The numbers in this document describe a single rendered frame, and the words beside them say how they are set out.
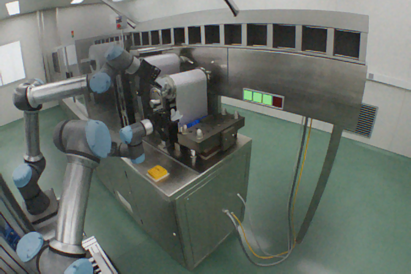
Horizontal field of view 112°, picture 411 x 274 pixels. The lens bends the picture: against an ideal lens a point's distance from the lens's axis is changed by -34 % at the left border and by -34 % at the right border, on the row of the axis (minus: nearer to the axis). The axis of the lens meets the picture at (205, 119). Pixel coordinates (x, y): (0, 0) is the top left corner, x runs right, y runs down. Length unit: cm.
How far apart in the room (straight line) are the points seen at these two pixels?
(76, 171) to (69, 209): 11
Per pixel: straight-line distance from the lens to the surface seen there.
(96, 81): 79
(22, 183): 114
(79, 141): 65
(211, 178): 109
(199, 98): 122
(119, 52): 91
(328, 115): 104
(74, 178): 64
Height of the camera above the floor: 153
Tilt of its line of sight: 24 degrees down
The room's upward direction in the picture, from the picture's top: 2 degrees counter-clockwise
